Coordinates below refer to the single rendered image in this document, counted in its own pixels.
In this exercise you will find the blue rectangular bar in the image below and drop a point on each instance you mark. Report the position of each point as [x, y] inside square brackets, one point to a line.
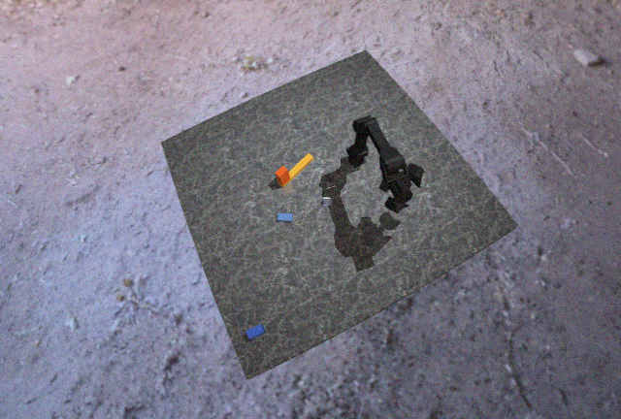
[255, 332]

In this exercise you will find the blue rectangular block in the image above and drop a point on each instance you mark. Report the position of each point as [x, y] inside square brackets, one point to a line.
[285, 217]

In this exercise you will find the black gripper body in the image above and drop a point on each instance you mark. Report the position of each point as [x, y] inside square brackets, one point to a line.
[414, 171]

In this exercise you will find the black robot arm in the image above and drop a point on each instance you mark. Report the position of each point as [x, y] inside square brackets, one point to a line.
[390, 160]

